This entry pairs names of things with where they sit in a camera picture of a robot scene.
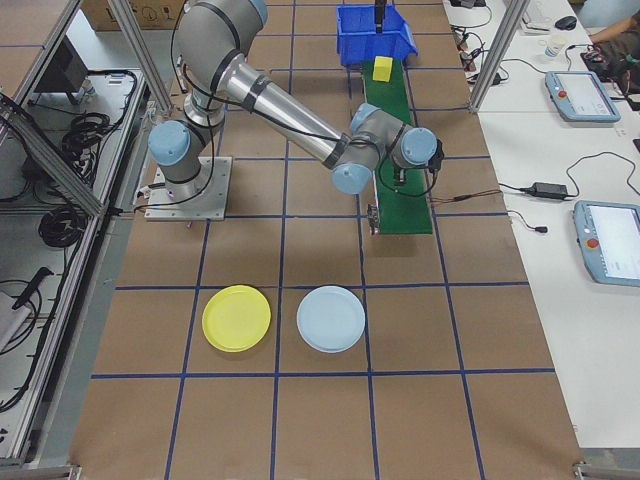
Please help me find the blue teach pendant tablet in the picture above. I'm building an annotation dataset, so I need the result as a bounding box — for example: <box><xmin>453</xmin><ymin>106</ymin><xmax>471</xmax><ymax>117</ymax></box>
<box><xmin>543</xmin><ymin>70</ymin><xmax>623</xmax><ymax>123</ymax></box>
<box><xmin>572</xmin><ymin>200</ymin><xmax>640</xmax><ymax>288</ymax></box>

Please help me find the blue plastic storage bin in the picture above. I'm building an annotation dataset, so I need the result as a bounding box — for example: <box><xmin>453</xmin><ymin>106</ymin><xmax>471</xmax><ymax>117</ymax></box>
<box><xmin>335</xmin><ymin>4</ymin><xmax>420</xmax><ymax>68</ymax></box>

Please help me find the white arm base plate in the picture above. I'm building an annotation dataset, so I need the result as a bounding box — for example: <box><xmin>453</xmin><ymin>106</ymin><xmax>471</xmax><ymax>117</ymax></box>
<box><xmin>142</xmin><ymin>155</ymin><xmax>235</xmax><ymax>222</ymax></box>

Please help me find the aluminium profile post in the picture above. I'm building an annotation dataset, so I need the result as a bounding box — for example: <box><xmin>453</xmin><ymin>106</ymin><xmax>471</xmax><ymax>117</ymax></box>
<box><xmin>468</xmin><ymin>0</ymin><xmax>532</xmax><ymax>116</ymax></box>

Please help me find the red and black wire pair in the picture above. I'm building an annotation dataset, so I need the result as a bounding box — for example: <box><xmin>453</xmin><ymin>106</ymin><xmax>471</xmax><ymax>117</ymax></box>
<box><xmin>428</xmin><ymin>191</ymin><xmax>502</xmax><ymax>206</ymax></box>

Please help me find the V-shaped metal bar frame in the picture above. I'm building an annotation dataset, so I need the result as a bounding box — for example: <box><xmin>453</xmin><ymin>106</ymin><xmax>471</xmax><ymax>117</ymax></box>
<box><xmin>0</xmin><ymin>0</ymin><xmax>175</xmax><ymax>469</ymax></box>

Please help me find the black barrel plug cable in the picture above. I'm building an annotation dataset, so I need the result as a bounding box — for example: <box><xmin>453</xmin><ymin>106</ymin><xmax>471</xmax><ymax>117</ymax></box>
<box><xmin>506</xmin><ymin>209</ymin><xmax>550</xmax><ymax>236</ymax></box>

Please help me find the aluminium corner bracket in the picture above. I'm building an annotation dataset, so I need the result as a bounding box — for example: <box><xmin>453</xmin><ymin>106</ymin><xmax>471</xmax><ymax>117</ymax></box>
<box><xmin>571</xmin><ymin>459</ymin><xmax>640</xmax><ymax>480</ymax></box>

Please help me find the small circuit board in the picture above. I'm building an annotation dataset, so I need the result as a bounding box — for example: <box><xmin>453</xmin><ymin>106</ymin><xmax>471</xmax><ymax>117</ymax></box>
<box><xmin>459</xmin><ymin>45</ymin><xmax>485</xmax><ymax>75</ymax></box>
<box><xmin>451</xmin><ymin>23</ymin><xmax>475</xmax><ymax>49</ymax></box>

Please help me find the black power adapter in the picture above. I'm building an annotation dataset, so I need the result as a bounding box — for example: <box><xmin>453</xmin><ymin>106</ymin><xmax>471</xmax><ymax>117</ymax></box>
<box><xmin>532</xmin><ymin>181</ymin><xmax>570</xmax><ymax>198</ymax></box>

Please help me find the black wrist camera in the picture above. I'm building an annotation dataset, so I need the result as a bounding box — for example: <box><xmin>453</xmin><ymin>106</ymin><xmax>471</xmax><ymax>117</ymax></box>
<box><xmin>426</xmin><ymin>139</ymin><xmax>447</xmax><ymax>175</ymax></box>

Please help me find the brown cardboard box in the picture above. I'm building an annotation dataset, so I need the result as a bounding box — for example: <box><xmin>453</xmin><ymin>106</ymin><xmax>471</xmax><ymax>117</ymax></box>
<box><xmin>81</xmin><ymin>0</ymin><xmax>190</xmax><ymax>33</ymax></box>

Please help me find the white paper cup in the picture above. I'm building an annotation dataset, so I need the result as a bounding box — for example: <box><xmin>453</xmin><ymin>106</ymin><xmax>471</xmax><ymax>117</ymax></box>
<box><xmin>544</xmin><ymin>36</ymin><xmax>568</xmax><ymax>62</ymax></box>

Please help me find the black handle tool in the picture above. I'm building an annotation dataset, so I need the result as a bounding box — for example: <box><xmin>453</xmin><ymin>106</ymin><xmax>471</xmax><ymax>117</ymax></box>
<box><xmin>10</xmin><ymin>267</ymin><xmax>55</xmax><ymax>310</ymax></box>

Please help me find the seated person dark clothing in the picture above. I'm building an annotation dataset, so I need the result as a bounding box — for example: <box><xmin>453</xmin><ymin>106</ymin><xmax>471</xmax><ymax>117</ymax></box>
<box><xmin>597</xmin><ymin>42</ymin><xmax>640</xmax><ymax>99</ymax></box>

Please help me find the coiled black cable bundle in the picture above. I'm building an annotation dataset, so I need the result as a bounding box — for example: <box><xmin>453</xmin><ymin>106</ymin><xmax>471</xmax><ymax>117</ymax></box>
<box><xmin>60</xmin><ymin>112</ymin><xmax>127</xmax><ymax>167</ymax></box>
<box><xmin>37</xmin><ymin>204</ymin><xmax>82</xmax><ymax>250</ymax></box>

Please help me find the yellow plate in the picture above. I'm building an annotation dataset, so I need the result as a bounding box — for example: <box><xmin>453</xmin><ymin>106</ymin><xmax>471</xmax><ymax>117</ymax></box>
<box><xmin>201</xmin><ymin>284</ymin><xmax>273</xmax><ymax>353</ymax></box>

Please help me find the person forearm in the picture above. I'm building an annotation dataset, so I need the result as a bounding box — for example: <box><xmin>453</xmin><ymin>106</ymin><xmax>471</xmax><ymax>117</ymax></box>
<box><xmin>588</xmin><ymin>19</ymin><xmax>640</xmax><ymax>45</ymax></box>

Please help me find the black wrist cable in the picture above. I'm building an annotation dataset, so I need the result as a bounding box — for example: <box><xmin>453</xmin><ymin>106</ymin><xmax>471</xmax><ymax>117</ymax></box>
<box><xmin>377</xmin><ymin>149</ymin><xmax>437</xmax><ymax>199</ymax></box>

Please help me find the black adapter cable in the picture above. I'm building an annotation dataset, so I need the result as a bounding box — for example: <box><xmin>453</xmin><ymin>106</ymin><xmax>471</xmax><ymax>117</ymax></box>
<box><xmin>498</xmin><ymin>152</ymin><xmax>640</xmax><ymax>202</ymax></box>

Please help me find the black electronics box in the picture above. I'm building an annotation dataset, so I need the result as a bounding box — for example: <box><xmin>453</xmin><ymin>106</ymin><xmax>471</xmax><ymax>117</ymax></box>
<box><xmin>33</xmin><ymin>35</ymin><xmax>90</xmax><ymax>107</ymax></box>

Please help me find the black electronics tray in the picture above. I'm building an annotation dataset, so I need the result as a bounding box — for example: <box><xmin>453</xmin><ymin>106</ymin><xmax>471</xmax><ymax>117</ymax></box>
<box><xmin>579</xmin><ymin>44</ymin><xmax>626</xmax><ymax>84</ymax></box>

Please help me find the light blue plate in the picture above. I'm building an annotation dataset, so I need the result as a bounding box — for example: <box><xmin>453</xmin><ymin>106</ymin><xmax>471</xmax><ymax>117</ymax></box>
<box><xmin>296</xmin><ymin>284</ymin><xmax>367</xmax><ymax>355</ymax></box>

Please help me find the green conveyor belt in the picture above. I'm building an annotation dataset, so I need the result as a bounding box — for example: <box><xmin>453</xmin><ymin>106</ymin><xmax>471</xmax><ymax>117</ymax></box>
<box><xmin>359</xmin><ymin>58</ymin><xmax>435</xmax><ymax>237</ymax></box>

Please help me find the white side table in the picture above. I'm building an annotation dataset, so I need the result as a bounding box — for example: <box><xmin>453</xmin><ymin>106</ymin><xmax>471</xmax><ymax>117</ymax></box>
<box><xmin>442</xmin><ymin>0</ymin><xmax>640</xmax><ymax>451</ymax></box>

